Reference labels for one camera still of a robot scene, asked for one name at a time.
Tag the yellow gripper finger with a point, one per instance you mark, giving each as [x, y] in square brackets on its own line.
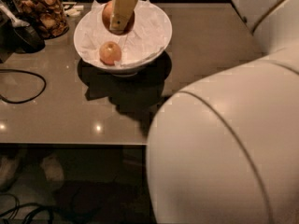
[122, 12]

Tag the small white items on table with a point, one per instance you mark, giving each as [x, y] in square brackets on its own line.
[73, 10]

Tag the white crumpled paper liner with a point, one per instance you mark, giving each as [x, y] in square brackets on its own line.
[146, 31]

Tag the white left shoe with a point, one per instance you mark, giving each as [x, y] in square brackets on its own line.
[8, 170]

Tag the black round device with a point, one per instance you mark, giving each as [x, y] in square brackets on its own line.
[28, 39]

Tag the white shoe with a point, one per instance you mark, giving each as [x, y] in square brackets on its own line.
[8, 170]
[53, 171]

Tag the white right shoe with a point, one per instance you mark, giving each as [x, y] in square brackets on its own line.
[53, 171]

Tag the glass jar of dried chips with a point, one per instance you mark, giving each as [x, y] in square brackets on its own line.
[47, 16]

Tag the white ceramic bowl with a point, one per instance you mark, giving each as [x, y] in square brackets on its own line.
[90, 31]

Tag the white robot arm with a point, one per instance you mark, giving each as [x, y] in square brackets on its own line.
[223, 147]

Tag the silver handle tool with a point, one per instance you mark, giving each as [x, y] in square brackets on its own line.
[16, 23]

